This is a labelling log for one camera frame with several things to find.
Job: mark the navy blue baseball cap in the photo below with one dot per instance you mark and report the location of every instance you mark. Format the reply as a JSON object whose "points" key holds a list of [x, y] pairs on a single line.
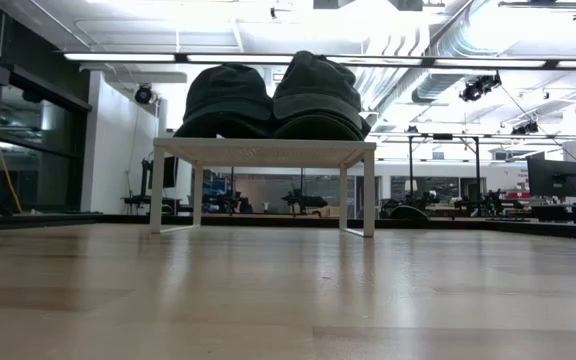
{"points": [[228, 131], [228, 90]]}

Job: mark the dark teal baseball cap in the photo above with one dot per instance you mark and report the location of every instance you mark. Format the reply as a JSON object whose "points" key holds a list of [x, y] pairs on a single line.
{"points": [[318, 80]]}

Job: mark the black background robot arm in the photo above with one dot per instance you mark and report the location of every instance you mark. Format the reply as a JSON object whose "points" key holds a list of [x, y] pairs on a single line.
{"points": [[305, 201], [408, 212]]}

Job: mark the white perforated metal rack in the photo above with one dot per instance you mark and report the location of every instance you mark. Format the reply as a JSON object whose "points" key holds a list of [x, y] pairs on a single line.
{"points": [[268, 150]]}

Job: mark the black background monitor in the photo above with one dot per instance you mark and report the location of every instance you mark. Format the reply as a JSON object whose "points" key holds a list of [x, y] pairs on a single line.
{"points": [[170, 172]]}

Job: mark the black ceiling spot lamp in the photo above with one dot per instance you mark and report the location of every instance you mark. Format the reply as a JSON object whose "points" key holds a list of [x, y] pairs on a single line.
{"points": [[143, 94], [480, 86], [525, 128]]}

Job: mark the overhead LED light bar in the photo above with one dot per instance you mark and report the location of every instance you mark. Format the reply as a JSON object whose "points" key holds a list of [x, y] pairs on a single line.
{"points": [[118, 57]]}

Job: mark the red box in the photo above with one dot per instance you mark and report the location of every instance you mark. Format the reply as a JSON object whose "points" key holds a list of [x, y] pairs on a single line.
{"points": [[517, 194]]}

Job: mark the black framed glass partition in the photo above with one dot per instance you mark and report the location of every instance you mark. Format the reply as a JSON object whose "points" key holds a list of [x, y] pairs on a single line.
{"points": [[43, 125]]}

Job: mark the black computer monitor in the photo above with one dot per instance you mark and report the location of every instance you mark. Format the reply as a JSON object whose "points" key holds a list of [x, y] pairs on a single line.
{"points": [[553, 177]]}

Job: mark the black background station frame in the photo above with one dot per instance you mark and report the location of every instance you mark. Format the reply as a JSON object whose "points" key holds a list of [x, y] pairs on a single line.
{"points": [[410, 170]]}

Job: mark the silver ventilation duct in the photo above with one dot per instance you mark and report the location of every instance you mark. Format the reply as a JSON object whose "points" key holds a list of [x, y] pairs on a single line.
{"points": [[460, 30]]}

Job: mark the black ceiling rail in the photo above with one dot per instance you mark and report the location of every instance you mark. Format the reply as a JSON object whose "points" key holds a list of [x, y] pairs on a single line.
{"points": [[543, 4]]}

